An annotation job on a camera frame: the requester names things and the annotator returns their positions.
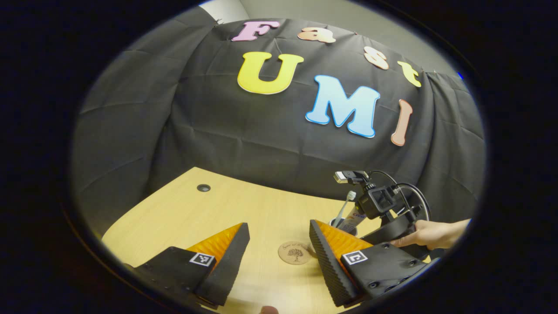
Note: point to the pale blue toothbrush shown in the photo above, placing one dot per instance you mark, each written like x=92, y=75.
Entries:
x=351, y=195

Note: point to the black backdrop cloth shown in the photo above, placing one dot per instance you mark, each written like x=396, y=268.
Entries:
x=218, y=139

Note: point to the light wooden desktop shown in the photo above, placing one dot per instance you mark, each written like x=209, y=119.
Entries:
x=261, y=209

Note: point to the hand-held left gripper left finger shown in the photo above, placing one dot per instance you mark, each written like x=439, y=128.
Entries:
x=229, y=266

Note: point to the black desk grommet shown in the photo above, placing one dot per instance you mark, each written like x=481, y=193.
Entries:
x=203, y=188

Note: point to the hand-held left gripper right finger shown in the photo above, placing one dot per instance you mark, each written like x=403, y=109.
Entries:
x=324, y=266

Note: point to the round cork coaster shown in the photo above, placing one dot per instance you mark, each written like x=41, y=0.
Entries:
x=295, y=253

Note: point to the white toothpaste tube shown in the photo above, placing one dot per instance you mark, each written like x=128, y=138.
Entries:
x=351, y=223

